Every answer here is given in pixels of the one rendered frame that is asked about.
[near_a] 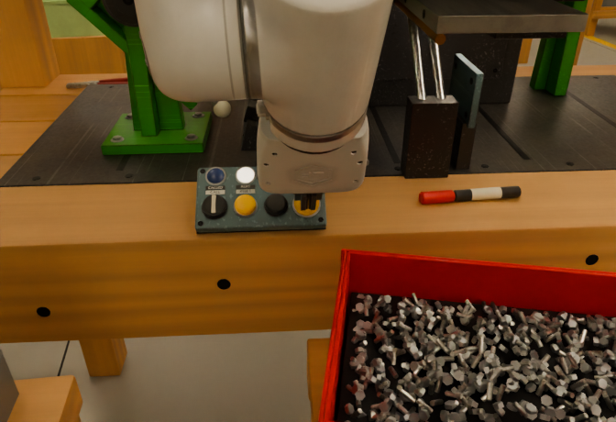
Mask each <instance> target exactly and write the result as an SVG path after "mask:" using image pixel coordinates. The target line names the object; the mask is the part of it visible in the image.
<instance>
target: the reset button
mask: <svg viewBox="0 0 616 422"><path fill-rule="evenodd" d="M235 209H236V211H237V212H238V214H240V215H242V216H247V215H250V214H252V213H253V212H254V211H255V209H256V201H255V199H254V198H253V197H252V196H251V195H248V194H242V195H241V196H239V197H238V198H237V199H236V201H235Z"/></svg>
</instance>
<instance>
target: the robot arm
mask: <svg viewBox="0 0 616 422"><path fill-rule="evenodd" d="M134 1H135V7H136V12H137V22H138V26H139V32H138V33H139V37H140V39H141V41H142V45H143V50H144V53H145V58H146V59H145V63H146V65H147V66H148V69H149V72H150V75H151V77H152V79H153V81H154V83H155V85H156V86H157V87H158V88H159V90H160V91H161V92H162V93H163V94H165V95H166V96H168V97H169V98H171V99H174V100H177V101H182V102H195V103H199V102H219V101H231V100H243V99H248V97H249V99H262V100H258V101H257V114H258V117H259V121H258V134H257V180H258V183H259V186H260V188H261V189H262V190H264V191H266V192H268V193H272V194H294V201H300V200H301V211H302V210H305V209H307V207H308V204H309V209H311V210H315V206H316V200H322V195H323V194H325V193H337V192H348V191H353V190H356V189H358V188H359V186H360V185H361V184H362V183H363V181H364V177H365V172H366V166H367V159H368V150H369V123H368V119H367V115H366V114H367V110H368V105H369V99H370V94H371V90H372V86H373V83H374V79H375V75H376V70H377V67H378V63H379V59H380V53H381V48H382V44H383V40H384V37H385V33H386V29H387V25H388V21H389V17H390V13H391V6H392V2H393V0H134Z"/></svg>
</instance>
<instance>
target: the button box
mask: <svg viewBox="0 0 616 422"><path fill-rule="evenodd" d="M214 168H218V169H220V170H222V171H223V172H224V175H225V176H224V179H223V181H222V182H220V183H210V182H209V181H208V179H207V173H208V172H209V171H210V170H212V169H214ZM242 168H250V169H251V170H252V171H253V172H254V178H253V179H252V180H251V181H250V182H248V183H242V182H240V181H239V180H238V179H237V172H238V171H239V170H240V169H242ZM212 194H218V195H220V196H222V197H223V198H224V199H225V204H226V208H225V212H224V213H223V214H222V215H221V216H219V217H209V216H208V215H206V214H205V212H204V210H203V202H204V199H205V198H206V197H207V196H209V195H212ZM242 194H248V195H251V196H252V197H253V198H254V199H255V201H256V209H255V211H254V212H253V213H252V214H250V215H247V216H242V215H240V214H238V212H237V211H236V209H235V201H236V199H237V198H238V197H239V196H241V195H242ZM271 194H272V193H268V192H266V191H264V190H262V189H261V188H260V186H259V180H257V166H242V167H208V168H199V169H198V171H197V188H196V207H195V230H196V234H206V233H235V232H262V231H290V230H318V229H326V224H327V222H326V209H325V194H323V195H322V200H319V207H318V209H317V211H316V212H315V213H314V214H312V215H309V216H304V215H301V214H299V213H298V212H297V211H296V210H295V208H294V194H281V195H283V196H284V197H285V199H286V202H287V206H286V209H285V210H284V211H283V212H282V213H281V214H278V215H273V214H271V213H270V212H269V211H268V210H267V208H266V199H267V198H268V197H269V196H270V195H271Z"/></svg>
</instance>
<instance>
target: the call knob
mask: <svg viewBox="0 0 616 422"><path fill-rule="evenodd" d="M225 210H226V201H225V199H224V198H223V197H222V196H220V195H218V194H212V195H209V196H207V197H206V198H205V199H204V200H203V211H204V212H205V214H206V215H208V216H209V217H219V216H221V215H222V214H223V213H224V212H225Z"/></svg>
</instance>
